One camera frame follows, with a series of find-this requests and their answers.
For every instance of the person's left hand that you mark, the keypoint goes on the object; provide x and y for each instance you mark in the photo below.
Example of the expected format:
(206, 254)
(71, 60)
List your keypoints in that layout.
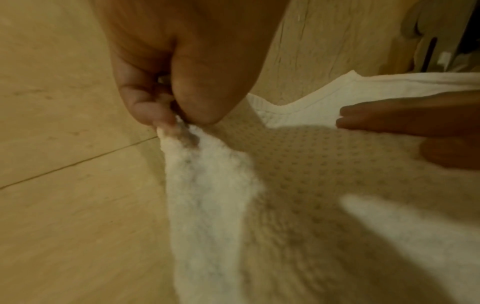
(187, 44)

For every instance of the person's right hand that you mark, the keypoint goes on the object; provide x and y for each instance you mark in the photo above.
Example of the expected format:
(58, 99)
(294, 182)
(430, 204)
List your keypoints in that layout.
(431, 118)

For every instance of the small white towel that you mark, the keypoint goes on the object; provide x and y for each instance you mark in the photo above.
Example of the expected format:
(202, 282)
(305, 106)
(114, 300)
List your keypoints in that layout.
(300, 207)

